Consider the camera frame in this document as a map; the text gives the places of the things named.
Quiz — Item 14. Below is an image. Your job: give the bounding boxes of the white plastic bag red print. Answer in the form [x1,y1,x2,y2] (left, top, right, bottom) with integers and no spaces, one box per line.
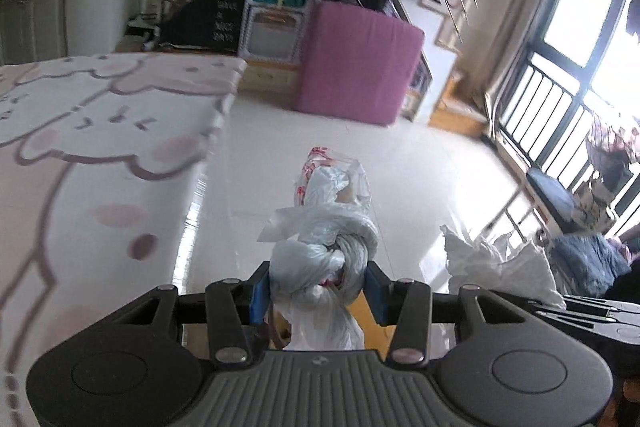
[258,146,378,351]

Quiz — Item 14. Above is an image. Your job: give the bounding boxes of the cartoon cat play mat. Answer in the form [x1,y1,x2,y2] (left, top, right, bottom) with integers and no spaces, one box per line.
[1,53,246,426]

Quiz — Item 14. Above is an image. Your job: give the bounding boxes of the white tissue paper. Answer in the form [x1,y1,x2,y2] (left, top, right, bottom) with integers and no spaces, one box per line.
[440,225,566,310]

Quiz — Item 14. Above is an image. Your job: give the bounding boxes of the black balcony railing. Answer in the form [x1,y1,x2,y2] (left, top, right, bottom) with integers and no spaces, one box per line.
[497,56,640,218]

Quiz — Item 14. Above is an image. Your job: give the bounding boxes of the white kitchen cabinet doors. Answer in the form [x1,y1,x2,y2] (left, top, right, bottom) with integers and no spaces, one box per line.
[1,0,67,65]

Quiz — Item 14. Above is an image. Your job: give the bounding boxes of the low wooden drawer unit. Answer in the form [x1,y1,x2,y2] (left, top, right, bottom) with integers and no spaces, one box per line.
[239,60,298,94]

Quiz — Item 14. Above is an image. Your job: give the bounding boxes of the black chalkboard sign cabinet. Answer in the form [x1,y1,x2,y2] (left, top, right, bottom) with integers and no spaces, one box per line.
[157,0,246,55]

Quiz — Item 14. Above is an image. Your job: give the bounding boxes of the toy oven cardboard playset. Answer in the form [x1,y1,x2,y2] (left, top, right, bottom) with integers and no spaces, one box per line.
[239,0,311,65]

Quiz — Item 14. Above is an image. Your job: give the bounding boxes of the purple cushioned ottoman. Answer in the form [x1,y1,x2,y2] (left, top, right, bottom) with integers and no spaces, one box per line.
[293,1,424,126]

